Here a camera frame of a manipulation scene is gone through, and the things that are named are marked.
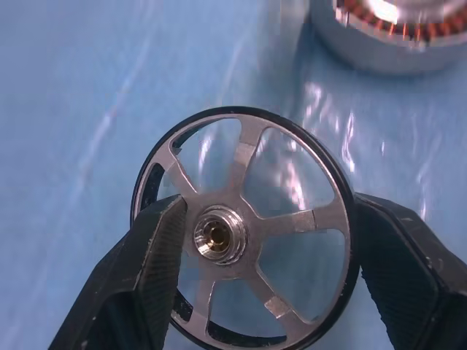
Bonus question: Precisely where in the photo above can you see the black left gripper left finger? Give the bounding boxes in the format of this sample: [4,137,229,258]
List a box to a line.
[49,194,189,350]

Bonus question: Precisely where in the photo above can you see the clear plastic film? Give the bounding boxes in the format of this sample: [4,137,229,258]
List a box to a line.
[0,0,467,350]

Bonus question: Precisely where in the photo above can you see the silver spoked motor rotor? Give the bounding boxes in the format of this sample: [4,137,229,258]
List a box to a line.
[130,105,357,346]

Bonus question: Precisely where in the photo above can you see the blue table mat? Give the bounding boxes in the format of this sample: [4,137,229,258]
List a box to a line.
[0,0,467,350]

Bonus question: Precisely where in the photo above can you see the grey round metal part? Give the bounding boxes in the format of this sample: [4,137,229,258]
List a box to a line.
[309,0,467,77]

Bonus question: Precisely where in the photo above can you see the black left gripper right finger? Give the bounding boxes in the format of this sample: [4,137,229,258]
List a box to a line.
[352,192,467,350]

